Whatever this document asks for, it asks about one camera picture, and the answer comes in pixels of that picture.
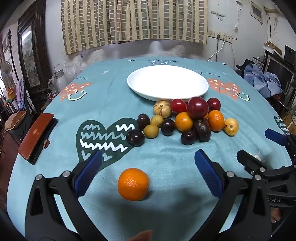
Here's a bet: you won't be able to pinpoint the white wall box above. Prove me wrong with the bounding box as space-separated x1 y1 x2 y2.
251 3 264 24

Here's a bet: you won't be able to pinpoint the tan striped round fruit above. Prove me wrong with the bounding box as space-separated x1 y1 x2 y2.
154 100 172 119

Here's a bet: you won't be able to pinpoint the white oval plate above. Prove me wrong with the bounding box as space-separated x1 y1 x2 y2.
127 65 209 103

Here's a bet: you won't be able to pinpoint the checked beige curtain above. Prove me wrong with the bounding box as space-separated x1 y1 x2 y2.
60 0 208 55

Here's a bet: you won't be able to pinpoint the white standing fan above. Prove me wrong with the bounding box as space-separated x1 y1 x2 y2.
0 61 13 80

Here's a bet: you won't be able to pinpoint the black monitor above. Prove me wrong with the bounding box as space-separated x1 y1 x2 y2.
266 57 295 88

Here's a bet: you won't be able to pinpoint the person's left hand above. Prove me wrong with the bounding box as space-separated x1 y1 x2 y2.
128 230 153 241

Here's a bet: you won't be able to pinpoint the dark wooden cabinet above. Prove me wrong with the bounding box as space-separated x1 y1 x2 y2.
17 0 56 93

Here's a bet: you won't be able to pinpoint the black speaker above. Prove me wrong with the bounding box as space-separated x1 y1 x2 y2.
284 45 296 62

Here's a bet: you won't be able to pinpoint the dark brown wrinkled fruit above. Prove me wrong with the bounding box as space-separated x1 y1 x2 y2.
193 118 211 142

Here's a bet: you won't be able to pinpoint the white power cable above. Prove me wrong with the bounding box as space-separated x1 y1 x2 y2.
208 38 226 62

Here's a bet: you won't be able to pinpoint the tan seat cushion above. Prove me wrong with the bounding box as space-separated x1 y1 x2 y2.
5 111 27 132

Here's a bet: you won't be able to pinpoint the orange mandarin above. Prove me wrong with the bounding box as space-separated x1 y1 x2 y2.
117 168 150 201
206 110 225 132
174 112 194 132

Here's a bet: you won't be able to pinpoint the brown padded chair back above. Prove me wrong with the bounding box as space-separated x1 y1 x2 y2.
18 113 58 165

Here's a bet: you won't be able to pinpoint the person's right hand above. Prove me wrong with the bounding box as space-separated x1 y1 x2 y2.
270 207 282 224

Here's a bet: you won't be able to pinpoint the white jug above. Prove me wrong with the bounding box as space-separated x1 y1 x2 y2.
52 70 70 92

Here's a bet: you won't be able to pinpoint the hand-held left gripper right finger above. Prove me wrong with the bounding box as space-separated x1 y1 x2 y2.
192 149 272 241

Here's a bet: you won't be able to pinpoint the large red plum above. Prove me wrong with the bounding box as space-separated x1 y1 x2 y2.
187 96 209 119

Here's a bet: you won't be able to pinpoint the blue crumpled clothes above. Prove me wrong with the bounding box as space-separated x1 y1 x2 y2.
244 63 283 98

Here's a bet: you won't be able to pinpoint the pale yellow round fruit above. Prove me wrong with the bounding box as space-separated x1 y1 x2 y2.
224 118 239 136

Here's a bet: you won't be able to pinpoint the yellow-green longan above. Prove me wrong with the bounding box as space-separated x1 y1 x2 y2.
150 115 164 128
143 124 159 139

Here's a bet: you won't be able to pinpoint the blue printed tablecloth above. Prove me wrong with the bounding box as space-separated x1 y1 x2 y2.
6 57 293 241

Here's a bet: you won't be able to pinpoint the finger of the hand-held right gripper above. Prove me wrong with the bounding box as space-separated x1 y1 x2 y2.
236 149 278 179
265 128 296 160

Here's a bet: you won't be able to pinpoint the clear plastic wrap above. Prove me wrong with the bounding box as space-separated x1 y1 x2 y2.
63 50 104 81

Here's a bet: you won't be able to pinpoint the dark purple plum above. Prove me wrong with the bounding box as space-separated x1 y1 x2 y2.
161 119 176 136
126 129 145 147
136 113 151 131
181 129 197 146

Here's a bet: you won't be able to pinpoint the purple hanging clothes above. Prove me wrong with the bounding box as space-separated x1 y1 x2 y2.
14 79 27 112

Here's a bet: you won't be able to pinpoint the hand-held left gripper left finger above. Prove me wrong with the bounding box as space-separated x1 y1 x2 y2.
24 150 109 241

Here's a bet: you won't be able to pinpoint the small red plum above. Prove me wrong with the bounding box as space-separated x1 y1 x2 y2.
171 98 187 114
206 97 221 112

